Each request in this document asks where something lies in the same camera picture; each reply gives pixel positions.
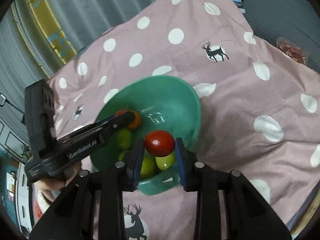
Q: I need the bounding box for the grey curtain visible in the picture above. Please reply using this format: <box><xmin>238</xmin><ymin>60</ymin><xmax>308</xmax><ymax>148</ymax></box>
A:
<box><xmin>1</xmin><ymin>0</ymin><xmax>155</xmax><ymax>109</ymax></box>

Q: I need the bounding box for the pink polka dot cloth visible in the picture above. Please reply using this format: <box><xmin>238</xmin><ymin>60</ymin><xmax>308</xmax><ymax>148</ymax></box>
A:
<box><xmin>47</xmin><ymin>0</ymin><xmax>320</xmax><ymax>240</ymax></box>

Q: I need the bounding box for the red snack packet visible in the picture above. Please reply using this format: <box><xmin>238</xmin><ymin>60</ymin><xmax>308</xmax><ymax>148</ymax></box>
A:
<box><xmin>276</xmin><ymin>37</ymin><xmax>309</xmax><ymax>66</ymax></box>

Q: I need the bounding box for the green fruit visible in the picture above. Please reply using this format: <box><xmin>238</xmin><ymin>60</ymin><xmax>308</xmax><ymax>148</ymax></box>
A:
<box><xmin>140</xmin><ymin>154</ymin><xmax>157</xmax><ymax>180</ymax></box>
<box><xmin>116</xmin><ymin>128</ymin><xmax>132</xmax><ymax>150</ymax></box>
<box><xmin>155</xmin><ymin>152</ymin><xmax>176</xmax><ymax>171</ymax></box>

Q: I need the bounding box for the green plastic bowl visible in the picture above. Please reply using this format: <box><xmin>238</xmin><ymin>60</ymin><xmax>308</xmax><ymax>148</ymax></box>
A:
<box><xmin>90</xmin><ymin>75</ymin><xmax>202</xmax><ymax>196</ymax></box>

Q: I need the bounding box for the person left hand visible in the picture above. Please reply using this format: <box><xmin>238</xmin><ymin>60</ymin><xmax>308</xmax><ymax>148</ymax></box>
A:
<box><xmin>35</xmin><ymin>162</ymin><xmax>82</xmax><ymax>202</ymax></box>

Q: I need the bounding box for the grey sofa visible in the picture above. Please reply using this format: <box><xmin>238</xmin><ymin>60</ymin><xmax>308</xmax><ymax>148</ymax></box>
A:
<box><xmin>242</xmin><ymin>0</ymin><xmax>319</xmax><ymax>72</ymax></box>

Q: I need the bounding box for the white drawer cabinet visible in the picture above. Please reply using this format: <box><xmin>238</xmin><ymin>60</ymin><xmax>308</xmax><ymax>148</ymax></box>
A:
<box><xmin>15</xmin><ymin>163</ymin><xmax>34</xmax><ymax>237</ymax></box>

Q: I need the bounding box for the red tomato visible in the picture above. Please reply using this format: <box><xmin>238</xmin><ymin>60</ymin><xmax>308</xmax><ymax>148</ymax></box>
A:
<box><xmin>116</xmin><ymin>109</ymin><xmax>127</xmax><ymax>116</ymax></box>
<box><xmin>144</xmin><ymin>130</ymin><xmax>175</xmax><ymax>157</ymax></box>

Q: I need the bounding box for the orange tangerine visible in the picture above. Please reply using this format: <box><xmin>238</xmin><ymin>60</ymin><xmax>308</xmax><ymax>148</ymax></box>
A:
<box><xmin>128</xmin><ymin>110</ymin><xmax>142</xmax><ymax>130</ymax></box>

